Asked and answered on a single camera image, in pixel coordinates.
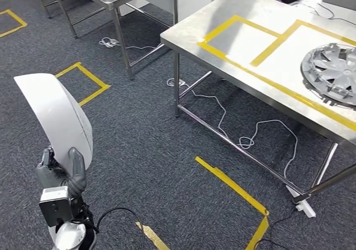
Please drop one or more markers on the yellow floor tape corner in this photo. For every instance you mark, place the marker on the yellow floor tape corner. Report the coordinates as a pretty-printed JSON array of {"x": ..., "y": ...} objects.
[{"x": 231, "y": 183}]

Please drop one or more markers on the white desk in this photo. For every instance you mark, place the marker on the white desk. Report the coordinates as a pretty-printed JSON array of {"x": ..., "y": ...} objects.
[{"x": 308, "y": 10}]

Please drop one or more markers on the white curved plastic part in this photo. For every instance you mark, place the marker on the white curved plastic part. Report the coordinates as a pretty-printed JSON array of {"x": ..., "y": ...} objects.
[{"x": 55, "y": 112}]

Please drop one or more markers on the white power strip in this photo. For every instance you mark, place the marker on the white power strip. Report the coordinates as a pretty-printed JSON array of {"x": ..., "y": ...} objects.
[{"x": 304, "y": 206}]

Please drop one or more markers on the gold tape strip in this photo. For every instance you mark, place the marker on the gold tape strip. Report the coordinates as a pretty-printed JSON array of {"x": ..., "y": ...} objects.
[{"x": 151, "y": 237}]

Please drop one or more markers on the grey plastic hubcap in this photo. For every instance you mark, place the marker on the grey plastic hubcap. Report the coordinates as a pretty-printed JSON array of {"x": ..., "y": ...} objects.
[{"x": 333, "y": 75}]

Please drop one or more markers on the steel workbench table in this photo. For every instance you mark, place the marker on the steel workbench table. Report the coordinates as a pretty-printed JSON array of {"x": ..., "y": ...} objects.
[{"x": 250, "y": 5}]

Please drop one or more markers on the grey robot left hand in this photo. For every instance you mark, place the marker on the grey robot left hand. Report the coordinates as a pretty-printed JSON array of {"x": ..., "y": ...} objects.
[{"x": 78, "y": 178}]

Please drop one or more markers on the yellow tape double rectangle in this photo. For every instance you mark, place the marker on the yellow tape double rectangle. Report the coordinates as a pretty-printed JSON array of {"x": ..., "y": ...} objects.
[{"x": 277, "y": 40}]

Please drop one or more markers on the yellow floor tape square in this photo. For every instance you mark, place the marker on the yellow floor tape square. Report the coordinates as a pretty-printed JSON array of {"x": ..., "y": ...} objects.
[
  {"x": 94, "y": 75},
  {"x": 19, "y": 17}
]

